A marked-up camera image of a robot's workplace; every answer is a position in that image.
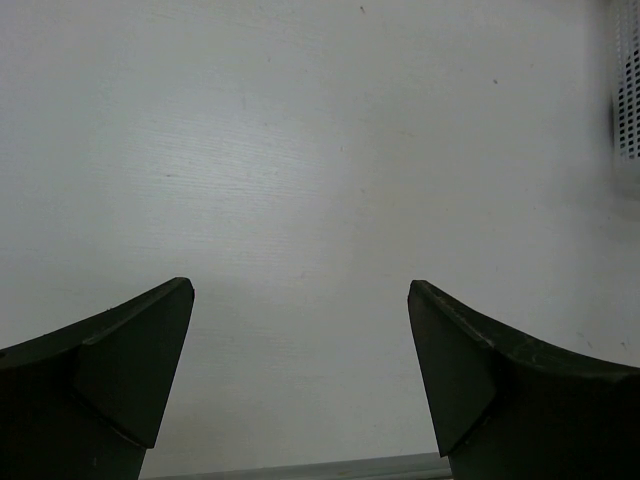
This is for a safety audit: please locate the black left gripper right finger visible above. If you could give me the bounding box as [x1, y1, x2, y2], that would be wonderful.
[408, 280, 639, 479]

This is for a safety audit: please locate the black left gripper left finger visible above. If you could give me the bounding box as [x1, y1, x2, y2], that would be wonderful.
[1, 277, 195, 479]

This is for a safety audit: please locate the white perforated plastic basket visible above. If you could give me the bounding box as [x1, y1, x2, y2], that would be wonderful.
[610, 0, 639, 164]

